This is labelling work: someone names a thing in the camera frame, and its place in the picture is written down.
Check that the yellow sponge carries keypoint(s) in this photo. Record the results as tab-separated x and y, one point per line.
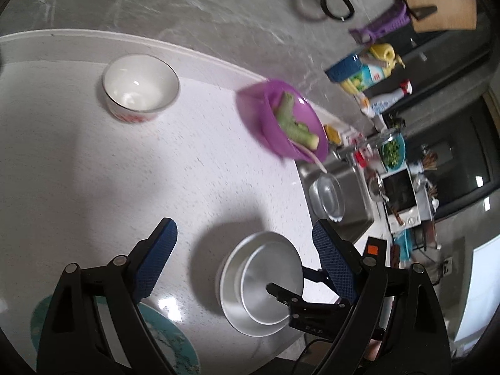
332	132

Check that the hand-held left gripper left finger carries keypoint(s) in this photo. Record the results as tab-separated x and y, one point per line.
156	258

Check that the white microwave oven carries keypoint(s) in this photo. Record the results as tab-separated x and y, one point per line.
402	199

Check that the teal colander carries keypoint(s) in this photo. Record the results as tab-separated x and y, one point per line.
402	156

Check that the dark window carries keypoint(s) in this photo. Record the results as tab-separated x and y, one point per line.
461	125

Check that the chrome faucet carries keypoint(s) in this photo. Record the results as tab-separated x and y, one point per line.
347	151

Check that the white ceramic bowl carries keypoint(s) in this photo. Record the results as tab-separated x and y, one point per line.
140	88

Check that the yellow dish soap bottle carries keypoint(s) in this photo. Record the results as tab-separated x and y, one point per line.
371	72

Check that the white spray bottle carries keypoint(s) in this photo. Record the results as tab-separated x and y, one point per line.
386	101

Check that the silver metal pan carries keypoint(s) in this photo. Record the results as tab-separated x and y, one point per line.
234	269

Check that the purple plastic basin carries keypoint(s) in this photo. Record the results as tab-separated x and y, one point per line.
258	113

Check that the purple peeler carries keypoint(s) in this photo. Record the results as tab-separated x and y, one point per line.
384	23

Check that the large teal floral plate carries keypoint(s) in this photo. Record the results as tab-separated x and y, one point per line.
172	340

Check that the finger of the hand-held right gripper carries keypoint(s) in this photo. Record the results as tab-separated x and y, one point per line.
314	276
281	293

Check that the leafy greens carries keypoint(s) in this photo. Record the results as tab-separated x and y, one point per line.
392	152

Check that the white spoon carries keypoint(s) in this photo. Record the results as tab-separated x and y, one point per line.
316	160

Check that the chopstick holder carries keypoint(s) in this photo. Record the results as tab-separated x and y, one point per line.
427	162

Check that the clear glass bowl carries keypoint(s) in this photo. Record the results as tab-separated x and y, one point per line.
328	199

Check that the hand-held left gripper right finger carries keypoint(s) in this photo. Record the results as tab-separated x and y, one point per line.
336	261

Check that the green celtuce stem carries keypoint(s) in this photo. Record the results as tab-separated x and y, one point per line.
293	123

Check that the steel sink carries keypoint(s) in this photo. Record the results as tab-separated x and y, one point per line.
351	203

